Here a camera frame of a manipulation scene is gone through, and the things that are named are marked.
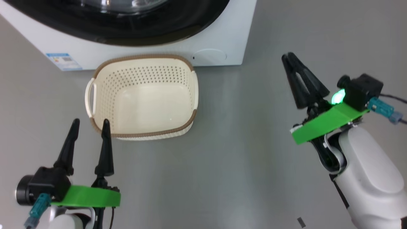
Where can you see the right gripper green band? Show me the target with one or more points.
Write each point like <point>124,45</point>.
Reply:
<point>327,122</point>

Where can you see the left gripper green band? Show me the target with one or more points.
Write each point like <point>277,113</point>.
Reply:
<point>89,197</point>

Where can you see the dark glass washing machine door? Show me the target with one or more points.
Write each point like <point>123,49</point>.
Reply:
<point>159,28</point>

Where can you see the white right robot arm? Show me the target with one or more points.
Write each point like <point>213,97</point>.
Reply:
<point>369,178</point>

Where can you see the cream perforated laundry basket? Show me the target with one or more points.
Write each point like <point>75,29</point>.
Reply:
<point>149,105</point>

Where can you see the white front-load washing machine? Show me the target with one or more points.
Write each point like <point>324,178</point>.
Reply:
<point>222,38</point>

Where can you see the blue energy label sticker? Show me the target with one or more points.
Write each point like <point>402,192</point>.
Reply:
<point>63,61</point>

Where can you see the round white filter cover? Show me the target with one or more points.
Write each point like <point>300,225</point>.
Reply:
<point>210,56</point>

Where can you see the black floor tape mark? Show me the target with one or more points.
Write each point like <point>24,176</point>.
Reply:
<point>301,222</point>

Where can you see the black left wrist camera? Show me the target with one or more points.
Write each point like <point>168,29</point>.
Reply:
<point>44,186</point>

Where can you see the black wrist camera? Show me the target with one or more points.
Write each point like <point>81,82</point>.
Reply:
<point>44,186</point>
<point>362,90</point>

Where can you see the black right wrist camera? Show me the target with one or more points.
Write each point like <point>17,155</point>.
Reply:
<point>362,90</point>

